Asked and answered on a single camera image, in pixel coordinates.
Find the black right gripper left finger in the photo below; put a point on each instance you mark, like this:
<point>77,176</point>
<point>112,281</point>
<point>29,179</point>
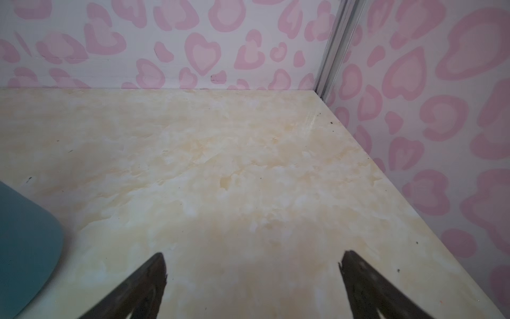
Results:
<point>139,296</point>

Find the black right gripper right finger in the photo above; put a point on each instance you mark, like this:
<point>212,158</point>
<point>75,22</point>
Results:
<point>371,295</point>

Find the teal ceramic vase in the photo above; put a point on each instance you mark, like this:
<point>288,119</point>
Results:
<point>31,246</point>

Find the aluminium corner frame post right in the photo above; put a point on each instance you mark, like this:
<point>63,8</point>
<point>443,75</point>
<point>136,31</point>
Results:
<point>342,31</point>

